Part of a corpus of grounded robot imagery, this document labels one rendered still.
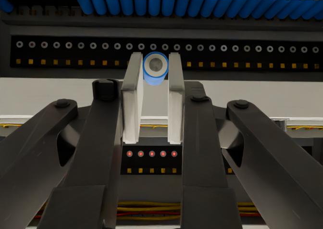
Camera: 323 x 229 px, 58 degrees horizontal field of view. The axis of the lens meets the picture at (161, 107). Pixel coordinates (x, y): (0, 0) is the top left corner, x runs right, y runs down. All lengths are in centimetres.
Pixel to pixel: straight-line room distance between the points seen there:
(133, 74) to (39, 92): 23
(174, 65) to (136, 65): 2
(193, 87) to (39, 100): 24
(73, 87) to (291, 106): 26
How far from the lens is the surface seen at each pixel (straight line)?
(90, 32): 52
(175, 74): 15
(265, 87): 38
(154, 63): 19
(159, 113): 35
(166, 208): 53
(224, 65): 52
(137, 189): 60
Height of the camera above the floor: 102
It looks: 10 degrees up
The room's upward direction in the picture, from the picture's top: 179 degrees counter-clockwise
